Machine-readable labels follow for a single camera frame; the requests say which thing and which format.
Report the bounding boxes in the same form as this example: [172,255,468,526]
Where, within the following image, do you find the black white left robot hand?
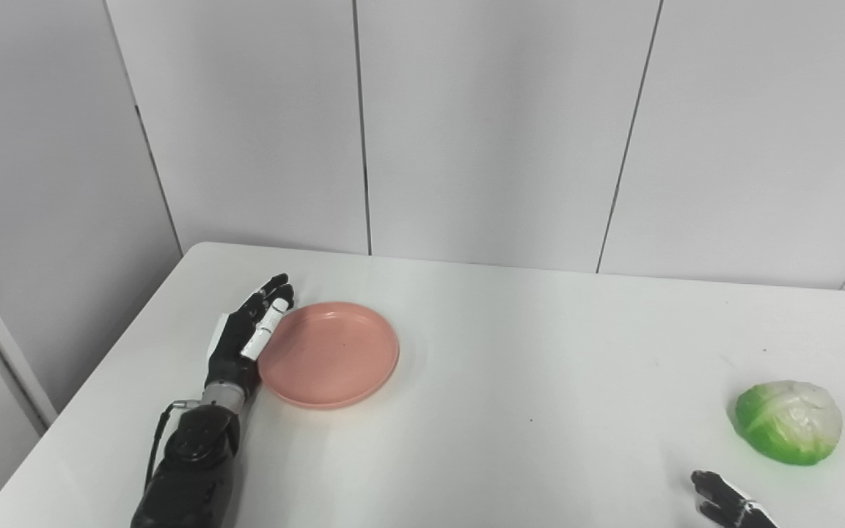
[204,274,296,403]

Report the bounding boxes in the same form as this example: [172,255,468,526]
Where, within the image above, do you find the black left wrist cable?
[145,400,200,492]

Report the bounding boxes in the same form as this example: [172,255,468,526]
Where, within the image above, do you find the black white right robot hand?
[691,470,779,528]

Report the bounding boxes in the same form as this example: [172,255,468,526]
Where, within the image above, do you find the green white cabbage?
[734,381,844,466]

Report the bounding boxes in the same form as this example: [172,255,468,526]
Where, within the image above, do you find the pink round plate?
[258,301,400,410]

